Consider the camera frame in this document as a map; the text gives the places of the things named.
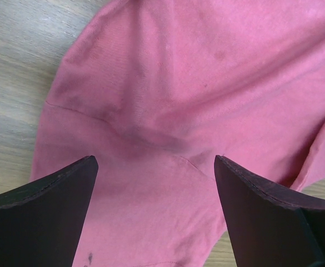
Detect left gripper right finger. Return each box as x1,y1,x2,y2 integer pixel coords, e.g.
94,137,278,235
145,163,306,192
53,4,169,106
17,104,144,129
214,156,325,266

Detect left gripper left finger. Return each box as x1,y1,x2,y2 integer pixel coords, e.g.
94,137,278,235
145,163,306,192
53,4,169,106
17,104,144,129
0,156,98,266

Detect dusty rose t shirt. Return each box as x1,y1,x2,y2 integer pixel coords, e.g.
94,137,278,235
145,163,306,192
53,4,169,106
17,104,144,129
31,1,325,266

